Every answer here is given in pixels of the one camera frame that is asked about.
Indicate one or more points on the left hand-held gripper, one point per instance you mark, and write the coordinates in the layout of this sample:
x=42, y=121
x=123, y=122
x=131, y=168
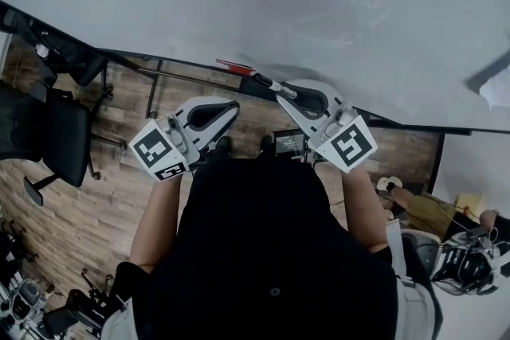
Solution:
x=157, y=149

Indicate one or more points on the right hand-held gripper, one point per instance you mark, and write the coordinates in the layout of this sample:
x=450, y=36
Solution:
x=348, y=145

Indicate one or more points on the white marker with black cap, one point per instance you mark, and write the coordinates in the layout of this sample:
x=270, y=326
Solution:
x=263, y=79

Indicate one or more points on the person's right forearm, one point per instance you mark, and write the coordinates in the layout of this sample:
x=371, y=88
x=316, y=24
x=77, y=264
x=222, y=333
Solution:
x=364, y=211

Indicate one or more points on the person's left forearm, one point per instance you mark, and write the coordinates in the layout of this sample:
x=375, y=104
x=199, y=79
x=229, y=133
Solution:
x=163, y=219

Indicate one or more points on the person's left black shoe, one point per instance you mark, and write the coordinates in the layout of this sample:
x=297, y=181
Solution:
x=223, y=145

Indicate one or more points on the person's black shoe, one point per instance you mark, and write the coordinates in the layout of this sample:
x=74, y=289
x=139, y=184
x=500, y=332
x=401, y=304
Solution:
x=265, y=142
x=223, y=145

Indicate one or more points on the black display device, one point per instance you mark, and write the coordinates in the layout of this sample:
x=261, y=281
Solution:
x=290, y=141

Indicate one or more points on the red tape strips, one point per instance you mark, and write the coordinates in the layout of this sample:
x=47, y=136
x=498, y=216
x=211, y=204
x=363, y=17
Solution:
x=237, y=67

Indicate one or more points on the person's right black shoe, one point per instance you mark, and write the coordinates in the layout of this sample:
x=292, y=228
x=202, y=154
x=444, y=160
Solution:
x=265, y=142

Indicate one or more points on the person in dark shirt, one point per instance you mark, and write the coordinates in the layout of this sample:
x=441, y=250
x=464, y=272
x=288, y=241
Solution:
x=259, y=243

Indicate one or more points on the black bag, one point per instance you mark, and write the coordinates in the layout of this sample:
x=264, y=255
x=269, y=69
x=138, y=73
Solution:
x=71, y=59

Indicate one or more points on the small white round gadget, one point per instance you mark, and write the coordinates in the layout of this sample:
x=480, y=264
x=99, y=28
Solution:
x=41, y=50

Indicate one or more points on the crumpled white paper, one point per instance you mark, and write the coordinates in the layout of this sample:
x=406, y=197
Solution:
x=498, y=91

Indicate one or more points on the yellow paper pad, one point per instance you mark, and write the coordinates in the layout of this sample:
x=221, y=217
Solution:
x=469, y=206

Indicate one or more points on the black swivel chair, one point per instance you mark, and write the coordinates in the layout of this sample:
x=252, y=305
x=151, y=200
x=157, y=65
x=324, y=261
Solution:
x=75, y=310

